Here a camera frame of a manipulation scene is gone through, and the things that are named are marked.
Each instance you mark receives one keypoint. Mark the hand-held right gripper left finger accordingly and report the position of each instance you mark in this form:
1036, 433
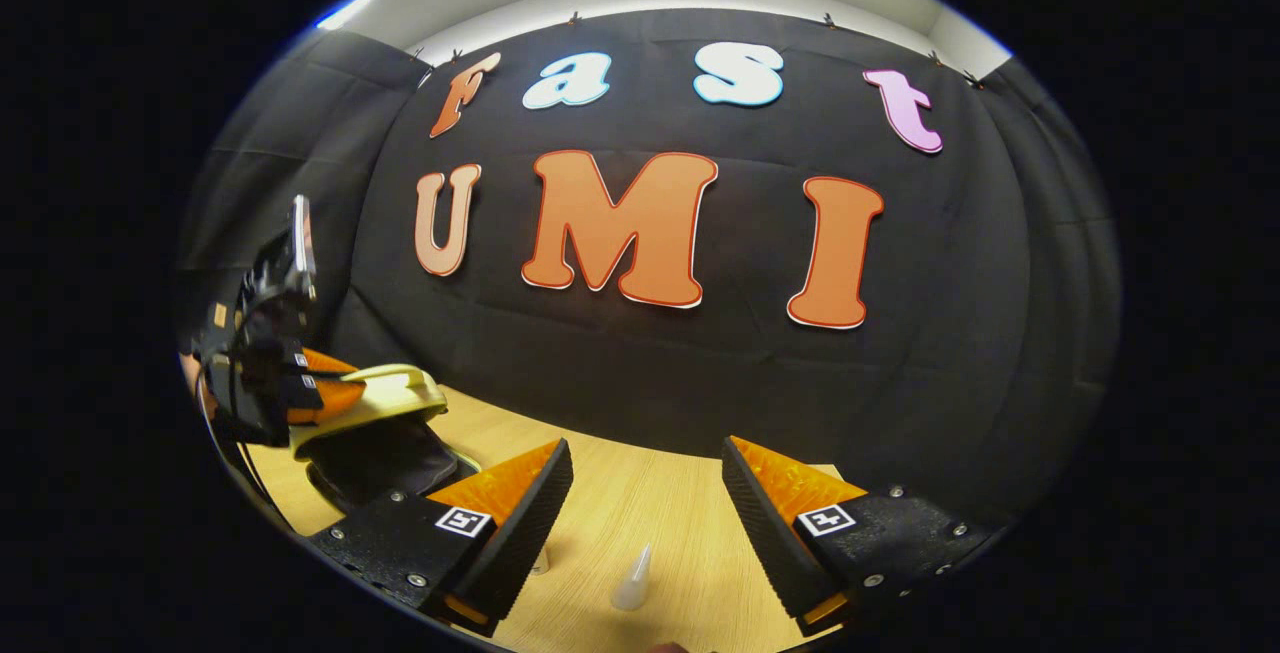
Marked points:
530, 523

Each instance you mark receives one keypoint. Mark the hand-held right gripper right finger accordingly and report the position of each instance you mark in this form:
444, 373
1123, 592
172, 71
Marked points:
765, 523

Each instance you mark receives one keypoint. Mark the black backdrop cloth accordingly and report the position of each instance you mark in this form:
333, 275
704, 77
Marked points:
760, 373

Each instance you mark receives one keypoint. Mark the white pump bottle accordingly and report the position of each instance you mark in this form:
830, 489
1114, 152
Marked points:
540, 563

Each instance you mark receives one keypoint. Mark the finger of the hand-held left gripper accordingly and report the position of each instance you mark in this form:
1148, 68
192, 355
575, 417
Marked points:
315, 363
320, 401

